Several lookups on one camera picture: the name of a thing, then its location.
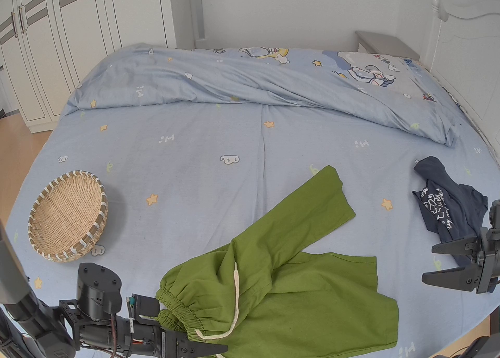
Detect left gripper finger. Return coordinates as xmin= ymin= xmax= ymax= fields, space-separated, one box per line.
xmin=176 ymin=334 xmax=228 ymax=358

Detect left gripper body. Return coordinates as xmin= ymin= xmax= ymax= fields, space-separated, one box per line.
xmin=78 ymin=319 xmax=184 ymax=358

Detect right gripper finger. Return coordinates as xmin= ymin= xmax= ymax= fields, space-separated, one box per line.
xmin=432 ymin=234 xmax=480 ymax=255
xmin=422 ymin=265 xmax=479 ymax=293

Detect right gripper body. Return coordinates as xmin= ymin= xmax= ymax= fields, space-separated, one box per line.
xmin=474 ymin=228 xmax=500 ymax=294

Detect green shorts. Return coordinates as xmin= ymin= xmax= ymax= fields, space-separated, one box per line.
xmin=155 ymin=165 xmax=400 ymax=358

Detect round woven basket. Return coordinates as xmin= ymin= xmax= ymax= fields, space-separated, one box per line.
xmin=27 ymin=171 xmax=108 ymax=263

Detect bed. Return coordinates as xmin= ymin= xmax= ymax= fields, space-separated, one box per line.
xmin=9 ymin=0 xmax=500 ymax=358

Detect dark blue T-shirt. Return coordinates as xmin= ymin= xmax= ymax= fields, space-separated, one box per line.
xmin=412 ymin=156 xmax=489 ymax=267

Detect white printed pillow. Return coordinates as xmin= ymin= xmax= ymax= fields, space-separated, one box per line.
xmin=322 ymin=50 xmax=420 ymax=93

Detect grey bedside table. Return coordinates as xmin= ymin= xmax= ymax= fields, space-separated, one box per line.
xmin=355 ymin=30 xmax=420 ymax=61

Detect pale blue quilt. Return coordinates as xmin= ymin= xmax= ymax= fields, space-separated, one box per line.
xmin=64 ymin=43 xmax=461 ymax=149

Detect white wardrobe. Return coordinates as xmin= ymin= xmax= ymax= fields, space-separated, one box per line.
xmin=0 ymin=0 xmax=177 ymax=134

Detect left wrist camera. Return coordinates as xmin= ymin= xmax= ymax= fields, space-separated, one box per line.
xmin=126 ymin=293 xmax=161 ymax=326

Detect white cable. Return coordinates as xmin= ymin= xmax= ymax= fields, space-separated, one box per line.
xmin=432 ymin=18 xmax=443 ymax=72

